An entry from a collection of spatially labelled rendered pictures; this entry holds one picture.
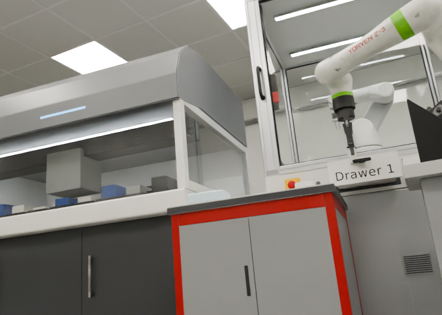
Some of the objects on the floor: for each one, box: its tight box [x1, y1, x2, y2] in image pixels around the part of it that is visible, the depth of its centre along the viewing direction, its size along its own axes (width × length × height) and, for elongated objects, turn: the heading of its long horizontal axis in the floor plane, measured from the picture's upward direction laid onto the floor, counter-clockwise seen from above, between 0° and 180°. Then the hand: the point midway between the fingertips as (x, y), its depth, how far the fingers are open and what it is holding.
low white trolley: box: [167, 183, 363, 315], centre depth 169 cm, size 58×62×76 cm
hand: (352, 156), depth 183 cm, fingers closed, pressing on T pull
